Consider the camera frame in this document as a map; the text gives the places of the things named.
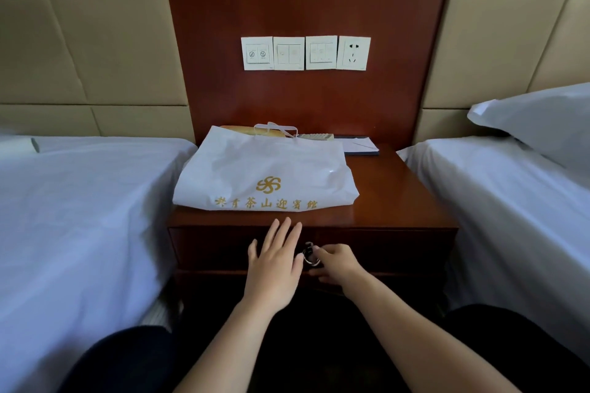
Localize person's left hand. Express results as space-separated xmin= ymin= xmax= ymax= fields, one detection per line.
xmin=243 ymin=217 xmax=305 ymax=315

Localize person's right hand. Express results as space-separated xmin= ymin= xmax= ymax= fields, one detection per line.
xmin=308 ymin=244 xmax=368 ymax=293

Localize metal ring drawer handle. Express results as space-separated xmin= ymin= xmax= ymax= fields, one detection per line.
xmin=302 ymin=241 xmax=322 ymax=268

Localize person's right forearm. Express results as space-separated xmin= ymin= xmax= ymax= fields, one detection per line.
xmin=343 ymin=270 xmax=522 ymax=393

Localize person's left forearm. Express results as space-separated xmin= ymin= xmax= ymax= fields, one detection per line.
xmin=173 ymin=298 xmax=289 ymax=393

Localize white plastic bag gold print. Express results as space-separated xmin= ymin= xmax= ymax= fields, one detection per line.
xmin=172 ymin=122 xmax=360 ymax=213

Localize red-brown wooden nightstand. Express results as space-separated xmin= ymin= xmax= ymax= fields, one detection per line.
xmin=167 ymin=143 xmax=460 ymax=315

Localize plain wooden nightstand drawer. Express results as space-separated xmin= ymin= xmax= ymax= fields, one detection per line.
xmin=174 ymin=270 xmax=451 ymax=313

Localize white notepad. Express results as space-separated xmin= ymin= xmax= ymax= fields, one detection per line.
xmin=334 ymin=137 xmax=380 ymax=157

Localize yellow wooden tray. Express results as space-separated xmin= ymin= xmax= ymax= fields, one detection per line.
xmin=220 ymin=125 xmax=297 ymax=138

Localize person's left leg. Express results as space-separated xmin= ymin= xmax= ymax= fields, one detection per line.
xmin=57 ymin=325 xmax=186 ymax=393

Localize person's leg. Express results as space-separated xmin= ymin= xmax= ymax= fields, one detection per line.
xmin=440 ymin=304 xmax=590 ymax=393
xmin=57 ymin=325 xmax=186 ymax=393

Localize bed with white sheet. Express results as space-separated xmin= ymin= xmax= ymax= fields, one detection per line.
xmin=0 ymin=134 xmax=199 ymax=393
xmin=396 ymin=135 xmax=590 ymax=365

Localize person's right leg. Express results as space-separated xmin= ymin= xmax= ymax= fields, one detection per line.
xmin=440 ymin=304 xmax=590 ymax=393

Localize white pillow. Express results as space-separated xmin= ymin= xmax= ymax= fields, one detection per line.
xmin=0 ymin=133 xmax=41 ymax=157
xmin=466 ymin=82 xmax=590 ymax=173

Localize beige padded headboard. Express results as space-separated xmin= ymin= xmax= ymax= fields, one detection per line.
xmin=411 ymin=0 xmax=590 ymax=146
xmin=0 ymin=0 xmax=197 ymax=144

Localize wooden nightstand drawer with ring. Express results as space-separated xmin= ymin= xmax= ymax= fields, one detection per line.
xmin=169 ymin=226 xmax=458 ymax=274

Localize white double rocker light switch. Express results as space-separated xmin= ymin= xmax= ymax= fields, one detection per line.
xmin=272 ymin=36 xmax=306 ymax=72

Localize white double switch round icons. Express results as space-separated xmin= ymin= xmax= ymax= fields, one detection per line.
xmin=241 ymin=36 xmax=274 ymax=71

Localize white triple rocker light switch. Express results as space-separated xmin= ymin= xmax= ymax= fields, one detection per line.
xmin=305 ymin=35 xmax=339 ymax=71

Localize white wall power socket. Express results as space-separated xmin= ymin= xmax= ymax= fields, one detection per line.
xmin=336 ymin=35 xmax=372 ymax=72

